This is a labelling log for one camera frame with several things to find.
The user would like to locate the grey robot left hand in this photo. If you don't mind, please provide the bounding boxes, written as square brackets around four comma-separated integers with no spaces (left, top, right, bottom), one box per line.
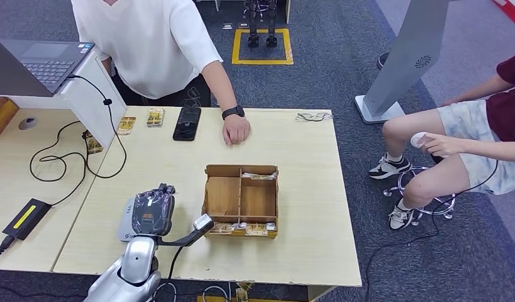
[131,183,177,237]

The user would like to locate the red panel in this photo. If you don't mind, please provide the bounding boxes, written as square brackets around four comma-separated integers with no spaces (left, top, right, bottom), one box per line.
[492,0,515,30]

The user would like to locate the seated person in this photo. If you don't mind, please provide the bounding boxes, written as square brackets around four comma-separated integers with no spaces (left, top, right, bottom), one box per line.
[368,49,515,232]

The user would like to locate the black laptop power cable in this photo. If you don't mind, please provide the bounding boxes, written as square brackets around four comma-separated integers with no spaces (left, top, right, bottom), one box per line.
[29,74,128,206]

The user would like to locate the white cable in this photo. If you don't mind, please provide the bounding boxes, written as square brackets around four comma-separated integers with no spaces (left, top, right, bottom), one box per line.
[201,285,232,302]

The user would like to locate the black smartphone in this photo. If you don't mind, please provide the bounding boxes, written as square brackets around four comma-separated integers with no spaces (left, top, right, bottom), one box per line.
[172,106,202,142]

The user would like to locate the clear eyeglasses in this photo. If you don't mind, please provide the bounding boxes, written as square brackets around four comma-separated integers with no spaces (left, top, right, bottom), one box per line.
[295,111,334,123]

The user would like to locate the round grey desk grommet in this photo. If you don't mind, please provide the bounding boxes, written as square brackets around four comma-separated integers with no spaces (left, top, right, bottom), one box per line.
[18,116,39,131]

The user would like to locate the black mains cable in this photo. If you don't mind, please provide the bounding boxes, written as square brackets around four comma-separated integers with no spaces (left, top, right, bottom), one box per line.
[0,235,16,270]

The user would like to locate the seated person's left hand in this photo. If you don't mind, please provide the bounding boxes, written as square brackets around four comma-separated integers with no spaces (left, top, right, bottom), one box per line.
[417,132,467,157]

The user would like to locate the black yellow-labelled power adapter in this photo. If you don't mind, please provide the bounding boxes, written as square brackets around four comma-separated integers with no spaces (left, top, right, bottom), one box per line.
[2,198,53,242]

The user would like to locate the white laptop riser box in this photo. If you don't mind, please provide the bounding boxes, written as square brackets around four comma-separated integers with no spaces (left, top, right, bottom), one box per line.
[7,50,128,149]

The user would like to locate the dark grey laptop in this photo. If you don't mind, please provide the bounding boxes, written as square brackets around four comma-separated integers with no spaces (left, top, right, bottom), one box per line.
[0,33,96,98]

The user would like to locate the grey card reader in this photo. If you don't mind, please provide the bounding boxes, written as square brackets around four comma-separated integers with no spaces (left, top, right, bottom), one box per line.
[116,197,137,243]

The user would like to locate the black humanoid robot legs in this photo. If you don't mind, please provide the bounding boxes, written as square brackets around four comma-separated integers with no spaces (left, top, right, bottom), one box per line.
[243,0,279,48]

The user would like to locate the chrome black-seat stool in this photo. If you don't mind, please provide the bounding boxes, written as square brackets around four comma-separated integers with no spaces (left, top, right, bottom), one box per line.
[383,154,457,228]

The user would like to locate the standing person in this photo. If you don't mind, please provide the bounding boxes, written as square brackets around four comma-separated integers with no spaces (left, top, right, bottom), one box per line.
[70,0,252,147]

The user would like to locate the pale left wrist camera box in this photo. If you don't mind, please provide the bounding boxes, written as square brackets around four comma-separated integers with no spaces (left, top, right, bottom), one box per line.
[192,213,214,232]

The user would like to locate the black controller cable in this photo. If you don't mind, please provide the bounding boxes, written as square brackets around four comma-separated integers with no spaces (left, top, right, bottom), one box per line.
[364,159,500,302]

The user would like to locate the brown wooden block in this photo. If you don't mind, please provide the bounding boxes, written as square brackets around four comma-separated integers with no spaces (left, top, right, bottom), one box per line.
[0,96,19,140]

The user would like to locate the grey kiosk stand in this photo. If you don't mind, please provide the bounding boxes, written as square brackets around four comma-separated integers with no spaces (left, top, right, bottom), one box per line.
[354,0,451,125]

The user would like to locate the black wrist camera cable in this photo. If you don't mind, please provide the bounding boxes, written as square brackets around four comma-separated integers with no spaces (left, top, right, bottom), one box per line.
[150,245,185,302]

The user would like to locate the wooden compartment box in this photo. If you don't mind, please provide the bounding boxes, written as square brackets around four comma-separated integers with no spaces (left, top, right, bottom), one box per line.
[201,164,280,240]

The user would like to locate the black wristwatch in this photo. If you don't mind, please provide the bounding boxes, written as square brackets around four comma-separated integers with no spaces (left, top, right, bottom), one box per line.
[221,104,246,121]

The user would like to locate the yellow patterned key card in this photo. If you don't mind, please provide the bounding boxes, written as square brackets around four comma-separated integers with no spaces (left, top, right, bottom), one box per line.
[207,223,238,234]
[146,107,166,128]
[116,116,137,135]
[241,171,279,181]
[82,130,104,155]
[245,224,269,237]

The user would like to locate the standing person's left hand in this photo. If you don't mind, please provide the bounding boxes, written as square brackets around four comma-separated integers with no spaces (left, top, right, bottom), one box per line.
[222,115,252,147]

